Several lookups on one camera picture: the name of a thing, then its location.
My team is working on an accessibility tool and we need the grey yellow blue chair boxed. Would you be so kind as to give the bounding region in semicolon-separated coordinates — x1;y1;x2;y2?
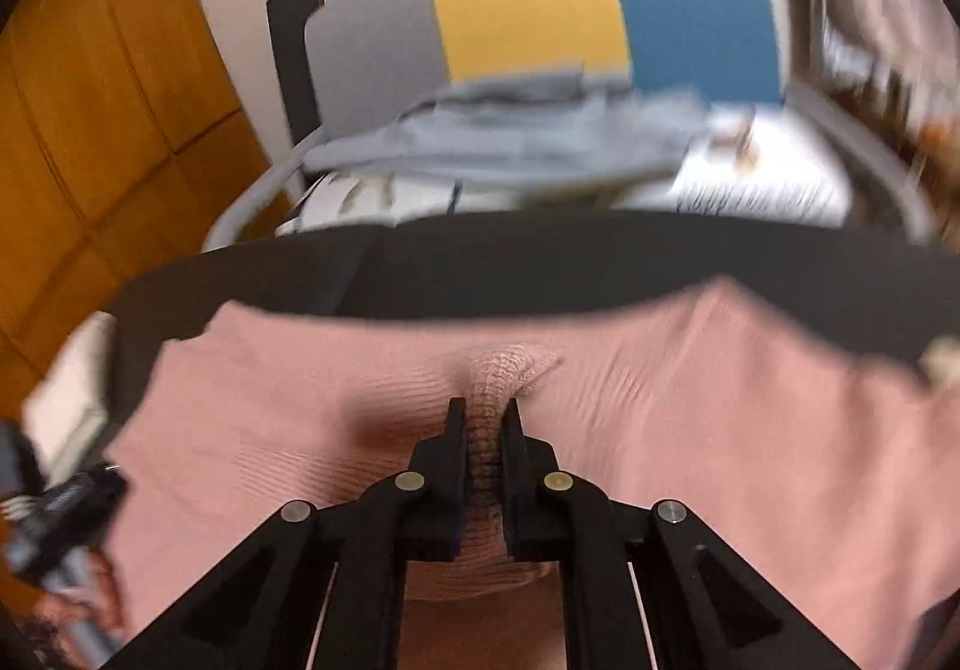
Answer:
205;0;934;250

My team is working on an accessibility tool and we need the white folded towel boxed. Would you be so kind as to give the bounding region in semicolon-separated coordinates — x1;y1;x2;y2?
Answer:
21;311;116;485

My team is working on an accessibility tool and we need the beige cloth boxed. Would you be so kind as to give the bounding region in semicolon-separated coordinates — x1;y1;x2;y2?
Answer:
919;335;960;389

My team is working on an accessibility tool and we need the cluttered wooden shelf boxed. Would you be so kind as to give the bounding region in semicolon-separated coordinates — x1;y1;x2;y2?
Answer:
822;26;958;251

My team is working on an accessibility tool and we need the grey blue garment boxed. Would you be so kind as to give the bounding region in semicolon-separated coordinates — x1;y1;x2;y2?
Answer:
302;71;709;191

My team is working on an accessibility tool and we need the pink knitted sweater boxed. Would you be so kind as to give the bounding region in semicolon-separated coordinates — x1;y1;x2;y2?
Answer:
107;280;958;668

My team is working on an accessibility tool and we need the white printed pillow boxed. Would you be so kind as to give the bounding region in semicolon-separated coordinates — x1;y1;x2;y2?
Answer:
277;106;853;236

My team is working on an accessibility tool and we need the black rolled mat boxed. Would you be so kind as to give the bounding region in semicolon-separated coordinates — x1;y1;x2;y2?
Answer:
265;0;324;143

